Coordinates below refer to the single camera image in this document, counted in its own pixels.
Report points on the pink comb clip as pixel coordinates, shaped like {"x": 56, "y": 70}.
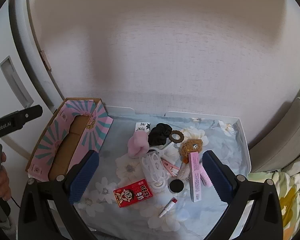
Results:
{"x": 168, "y": 165}

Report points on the pink striped cardboard box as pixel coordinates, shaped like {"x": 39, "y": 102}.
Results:
{"x": 90, "y": 132}

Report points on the long pink cosmetic box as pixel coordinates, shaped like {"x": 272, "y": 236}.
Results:
{"x": 195, "y": 177}

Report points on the round black tin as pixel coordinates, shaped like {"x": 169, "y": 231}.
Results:
{"x": 176, "y": 186}

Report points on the black scrunchie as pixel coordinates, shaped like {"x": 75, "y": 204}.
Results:
{"x": 157, "y": 133}

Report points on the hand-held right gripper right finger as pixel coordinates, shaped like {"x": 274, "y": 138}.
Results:
{"x": 217, "y": 177}

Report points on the white door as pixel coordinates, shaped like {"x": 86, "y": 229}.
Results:
{"x": 5, "y": 42}

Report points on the clear bag of white picks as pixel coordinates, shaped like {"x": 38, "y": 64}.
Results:
{"x": 150, "y": 165}

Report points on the beige sofa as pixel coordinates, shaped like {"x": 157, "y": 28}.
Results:
{"x": 285, "y": 135}

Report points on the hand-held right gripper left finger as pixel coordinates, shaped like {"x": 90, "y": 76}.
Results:
{"x": 85, "y": 177}

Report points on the pink toothed hair clip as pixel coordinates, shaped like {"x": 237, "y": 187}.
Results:
{"x": 207, "y": 178}

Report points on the white rimmed tray table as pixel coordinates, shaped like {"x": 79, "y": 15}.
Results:
{"x": 245, "y": 142}

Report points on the white red lip balm tube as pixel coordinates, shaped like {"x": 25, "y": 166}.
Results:
{"x": 168, "y": 207}

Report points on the person's left hand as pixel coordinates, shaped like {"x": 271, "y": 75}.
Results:
{"x": 3, "y": 183}

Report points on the pink fluffy pouch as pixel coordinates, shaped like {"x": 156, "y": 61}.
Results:
{"x": 137, "y": 145}

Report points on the white black-print pack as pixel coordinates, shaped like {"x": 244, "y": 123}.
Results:
{"x": 141, "y": 127}

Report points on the green floral blanket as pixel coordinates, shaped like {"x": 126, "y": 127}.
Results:
{"x": 290, "y": 197}

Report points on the red snack packet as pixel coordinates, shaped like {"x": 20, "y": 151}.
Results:
{"x": 133, "y": 193}

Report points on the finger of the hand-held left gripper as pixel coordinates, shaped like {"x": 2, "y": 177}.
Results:
{"x": 17, "y": 121}

